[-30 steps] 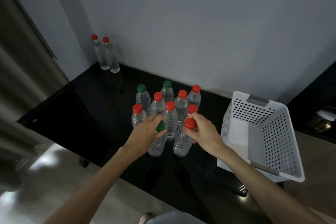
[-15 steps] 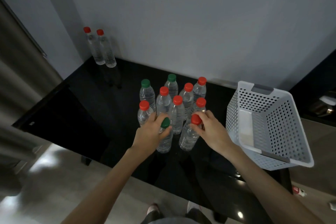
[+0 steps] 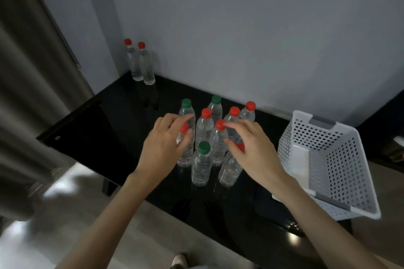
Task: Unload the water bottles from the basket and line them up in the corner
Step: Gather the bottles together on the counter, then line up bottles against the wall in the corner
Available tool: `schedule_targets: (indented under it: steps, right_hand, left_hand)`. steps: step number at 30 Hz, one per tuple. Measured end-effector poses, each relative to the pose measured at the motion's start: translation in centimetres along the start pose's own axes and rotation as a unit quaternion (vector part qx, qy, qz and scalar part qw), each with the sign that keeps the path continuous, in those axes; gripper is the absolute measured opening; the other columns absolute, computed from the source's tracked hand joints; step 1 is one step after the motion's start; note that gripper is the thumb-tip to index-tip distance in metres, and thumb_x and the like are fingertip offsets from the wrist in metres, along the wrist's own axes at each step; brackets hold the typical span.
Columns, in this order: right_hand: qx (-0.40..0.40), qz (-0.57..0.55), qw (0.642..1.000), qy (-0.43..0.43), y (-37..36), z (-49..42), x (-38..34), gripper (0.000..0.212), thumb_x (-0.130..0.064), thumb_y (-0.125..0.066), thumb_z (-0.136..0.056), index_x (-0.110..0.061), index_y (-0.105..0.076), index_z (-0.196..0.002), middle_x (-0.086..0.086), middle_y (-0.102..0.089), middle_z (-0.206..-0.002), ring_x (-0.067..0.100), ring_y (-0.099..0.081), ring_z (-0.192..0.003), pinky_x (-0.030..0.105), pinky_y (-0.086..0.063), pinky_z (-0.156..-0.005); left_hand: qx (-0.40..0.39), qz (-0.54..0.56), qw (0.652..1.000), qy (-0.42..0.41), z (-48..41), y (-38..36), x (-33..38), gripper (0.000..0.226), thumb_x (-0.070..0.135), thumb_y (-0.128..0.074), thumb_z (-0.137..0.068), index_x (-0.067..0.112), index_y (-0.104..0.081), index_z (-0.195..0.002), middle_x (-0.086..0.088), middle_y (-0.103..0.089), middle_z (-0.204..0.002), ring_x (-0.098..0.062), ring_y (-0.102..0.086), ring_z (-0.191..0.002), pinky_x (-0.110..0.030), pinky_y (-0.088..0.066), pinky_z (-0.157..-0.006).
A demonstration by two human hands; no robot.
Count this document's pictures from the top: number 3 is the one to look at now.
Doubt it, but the person's left forearm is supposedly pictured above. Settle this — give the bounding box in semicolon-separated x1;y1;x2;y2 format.
56;172;155;269

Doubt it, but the person's right forearm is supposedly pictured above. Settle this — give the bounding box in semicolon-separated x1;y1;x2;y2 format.
282;180;387;269

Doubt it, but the white perforated plastic basket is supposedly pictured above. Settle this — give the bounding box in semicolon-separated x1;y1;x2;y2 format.
272;110;382;222

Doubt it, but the person's right hand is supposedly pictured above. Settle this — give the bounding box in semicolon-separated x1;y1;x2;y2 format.
222;119;299;197

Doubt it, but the group of clear water bottles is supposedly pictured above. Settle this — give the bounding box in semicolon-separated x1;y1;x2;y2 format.
178;95;257;187

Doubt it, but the black glossy table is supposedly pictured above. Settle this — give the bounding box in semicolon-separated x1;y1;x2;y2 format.
36;71;404;269

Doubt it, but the person's left hand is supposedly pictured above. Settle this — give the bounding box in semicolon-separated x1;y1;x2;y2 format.
134;113;195;187

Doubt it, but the gray curtain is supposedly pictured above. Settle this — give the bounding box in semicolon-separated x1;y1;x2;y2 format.
0;0;95;222

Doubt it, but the red cap water bottle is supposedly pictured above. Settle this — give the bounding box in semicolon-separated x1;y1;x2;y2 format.
124;38;144;82
218;142;246;188
176;122;194;169
137;42;156;86

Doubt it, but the person's foot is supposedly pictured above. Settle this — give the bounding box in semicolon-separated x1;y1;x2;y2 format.
171;253;190;269

